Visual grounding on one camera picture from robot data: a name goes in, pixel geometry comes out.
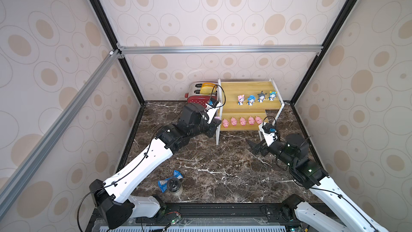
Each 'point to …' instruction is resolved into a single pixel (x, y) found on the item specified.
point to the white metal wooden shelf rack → (243, 104)
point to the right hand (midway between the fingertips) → (254, 134)
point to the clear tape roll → (175, 186)
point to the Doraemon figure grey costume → (261, 96)
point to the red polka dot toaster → (193, 95)
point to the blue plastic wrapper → (162, 183)
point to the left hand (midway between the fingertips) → (222, 119)
